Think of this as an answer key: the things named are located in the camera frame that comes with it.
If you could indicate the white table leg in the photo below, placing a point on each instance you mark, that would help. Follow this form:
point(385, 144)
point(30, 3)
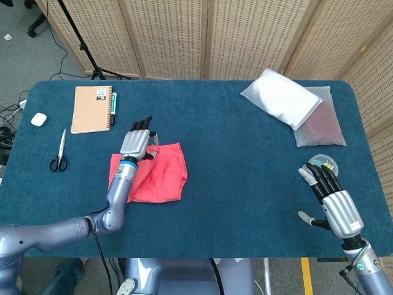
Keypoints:
point(267, 276)

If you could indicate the tan spiral notebook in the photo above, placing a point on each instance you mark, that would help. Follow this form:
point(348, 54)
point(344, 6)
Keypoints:
point(90, 110)

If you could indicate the green white marker pen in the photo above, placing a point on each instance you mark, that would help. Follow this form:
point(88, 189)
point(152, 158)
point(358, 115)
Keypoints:
point(114, 104)

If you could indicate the black tripod stand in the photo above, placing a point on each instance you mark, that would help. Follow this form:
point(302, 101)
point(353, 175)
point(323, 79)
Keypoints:
point(83, 47)

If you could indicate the white power strip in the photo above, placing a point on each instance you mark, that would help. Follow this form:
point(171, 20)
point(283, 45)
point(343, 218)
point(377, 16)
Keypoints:
point(23, 103)

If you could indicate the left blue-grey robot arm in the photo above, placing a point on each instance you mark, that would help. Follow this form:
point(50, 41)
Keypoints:
point(116, 190)

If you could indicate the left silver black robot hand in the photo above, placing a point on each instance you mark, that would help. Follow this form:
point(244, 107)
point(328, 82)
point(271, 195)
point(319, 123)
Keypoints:
point(135, 144)

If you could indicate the clear plastic bag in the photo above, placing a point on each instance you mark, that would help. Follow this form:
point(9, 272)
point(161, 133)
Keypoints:
point(322, 129)

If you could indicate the white paper scrap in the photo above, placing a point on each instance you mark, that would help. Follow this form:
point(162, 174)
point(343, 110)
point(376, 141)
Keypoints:
point(7, 37)

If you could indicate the white earbuds case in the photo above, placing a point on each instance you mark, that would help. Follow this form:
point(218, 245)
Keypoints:
point(38, 119)

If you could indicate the person leg in blue jeans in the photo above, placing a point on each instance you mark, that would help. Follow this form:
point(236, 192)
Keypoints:
point(66, 273)

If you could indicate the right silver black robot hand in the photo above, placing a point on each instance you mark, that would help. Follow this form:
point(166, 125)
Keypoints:
point(342, 212)

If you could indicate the clear round box of clips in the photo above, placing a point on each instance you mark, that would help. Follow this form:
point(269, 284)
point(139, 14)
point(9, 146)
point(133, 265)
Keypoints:
point(319, 159)

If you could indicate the black office chair base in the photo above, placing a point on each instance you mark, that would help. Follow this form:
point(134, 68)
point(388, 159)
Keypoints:
point(38, 23)

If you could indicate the blue-grey robot torso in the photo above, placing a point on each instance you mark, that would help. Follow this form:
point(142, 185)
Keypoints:
point(184, 276)

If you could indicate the blue carpet table mat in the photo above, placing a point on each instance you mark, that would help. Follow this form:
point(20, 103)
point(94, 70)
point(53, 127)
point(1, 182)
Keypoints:
point(233, 153)

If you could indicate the white garment in plastic bag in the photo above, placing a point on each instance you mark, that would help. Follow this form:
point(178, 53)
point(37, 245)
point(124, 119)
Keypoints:
point(282, 95)

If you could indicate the coral red t-shirt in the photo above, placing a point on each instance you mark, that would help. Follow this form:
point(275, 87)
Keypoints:
point(165, 178)

